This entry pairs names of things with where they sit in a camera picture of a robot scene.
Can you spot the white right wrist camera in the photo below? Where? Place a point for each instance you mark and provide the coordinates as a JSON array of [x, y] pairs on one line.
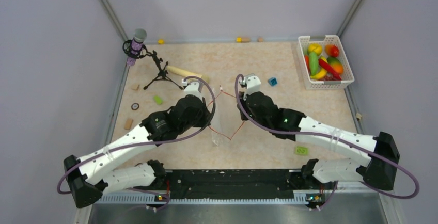
[[251, 83]]

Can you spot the orange toy carrot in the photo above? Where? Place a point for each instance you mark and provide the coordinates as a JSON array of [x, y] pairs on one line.
[[307, 62]]

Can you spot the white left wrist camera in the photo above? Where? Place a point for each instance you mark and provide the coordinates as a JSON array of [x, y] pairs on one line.
[[192, 88]]

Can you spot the yellow toy banana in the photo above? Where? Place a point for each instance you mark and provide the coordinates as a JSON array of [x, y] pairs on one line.
[[321, 72]]

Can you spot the yellow green toy lemon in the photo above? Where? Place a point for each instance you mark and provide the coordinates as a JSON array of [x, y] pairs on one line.
[[314, 47]]

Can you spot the tan wooden block left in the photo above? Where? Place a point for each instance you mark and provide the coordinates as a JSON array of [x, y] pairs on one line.
[[128, 124]]

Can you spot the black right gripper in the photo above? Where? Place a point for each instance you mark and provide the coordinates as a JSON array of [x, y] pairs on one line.
[[244, 102]]

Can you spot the green orange toy mango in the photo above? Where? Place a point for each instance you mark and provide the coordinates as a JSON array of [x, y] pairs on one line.
[[335, 64]]

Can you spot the green two-stud brick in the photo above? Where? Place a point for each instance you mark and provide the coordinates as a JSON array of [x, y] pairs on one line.
[[301, 150]]

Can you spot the blue toy cube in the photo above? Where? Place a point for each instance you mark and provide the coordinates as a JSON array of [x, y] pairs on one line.
[[272, 81]]

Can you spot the red toy chili pepper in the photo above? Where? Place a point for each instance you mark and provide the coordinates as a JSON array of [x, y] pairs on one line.
[[329, 69]]

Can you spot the small beige wooden piece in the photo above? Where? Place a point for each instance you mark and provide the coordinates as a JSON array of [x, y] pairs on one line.
[[135, 87]]

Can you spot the clear zip bag orange zipper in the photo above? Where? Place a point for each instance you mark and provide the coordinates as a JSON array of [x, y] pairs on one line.
[[226, 122]]

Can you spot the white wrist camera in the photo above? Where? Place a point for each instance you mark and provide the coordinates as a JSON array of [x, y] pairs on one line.
[[251, 83], [192, 88]]

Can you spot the wooden rolling pin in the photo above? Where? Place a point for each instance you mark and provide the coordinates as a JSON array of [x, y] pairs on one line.
[[185, 73]]

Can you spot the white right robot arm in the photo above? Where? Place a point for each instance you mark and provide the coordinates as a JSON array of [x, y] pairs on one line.
[[372, 160]]

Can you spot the black microphone tripod stand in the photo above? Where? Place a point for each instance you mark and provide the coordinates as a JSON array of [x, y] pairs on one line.
[[162, 74]]

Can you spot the green toy cucumber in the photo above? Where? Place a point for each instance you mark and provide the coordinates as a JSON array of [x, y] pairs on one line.
[[313, 63]]

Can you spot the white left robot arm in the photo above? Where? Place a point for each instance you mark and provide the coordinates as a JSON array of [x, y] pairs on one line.
[[92, 176]]

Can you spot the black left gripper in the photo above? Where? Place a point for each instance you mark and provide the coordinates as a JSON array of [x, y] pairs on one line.
[[206, 116]]

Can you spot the yellow and wood peg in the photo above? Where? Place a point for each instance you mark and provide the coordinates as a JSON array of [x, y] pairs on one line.
[[243, 39]]

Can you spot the purple grey microphone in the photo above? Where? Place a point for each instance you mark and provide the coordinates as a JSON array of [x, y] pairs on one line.
[[134, 48]]

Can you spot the red toy grapes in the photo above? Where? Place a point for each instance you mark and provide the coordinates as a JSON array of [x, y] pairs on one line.
[[328, 78]]

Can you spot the white perforated plastic basket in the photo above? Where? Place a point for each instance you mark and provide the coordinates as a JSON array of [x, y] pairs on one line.
[[346, 78]]

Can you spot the small green block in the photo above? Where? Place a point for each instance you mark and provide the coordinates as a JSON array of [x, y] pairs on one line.
[[158, 100]]

